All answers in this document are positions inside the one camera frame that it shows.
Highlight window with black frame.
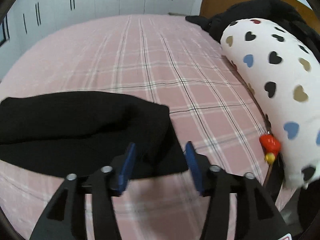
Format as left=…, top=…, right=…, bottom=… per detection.
left=0, top=15, right=10, bottom=46

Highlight black pants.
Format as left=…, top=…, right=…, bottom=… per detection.
left=1, top=91, right=188, bottom=179

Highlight red and yellow toy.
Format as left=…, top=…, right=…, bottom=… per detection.
left=259, top=134, right=281, bottom=165

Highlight white heart-print pillow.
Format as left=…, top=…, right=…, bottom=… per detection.
left=220, top=18, right=319, bottom=187

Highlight black clothing pile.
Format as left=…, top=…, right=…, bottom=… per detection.
left=185, top=0, right=319, bottom=60

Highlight pink plaid bed sheet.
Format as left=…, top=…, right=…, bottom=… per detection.
left=0, top=13, right=286, bottom=240

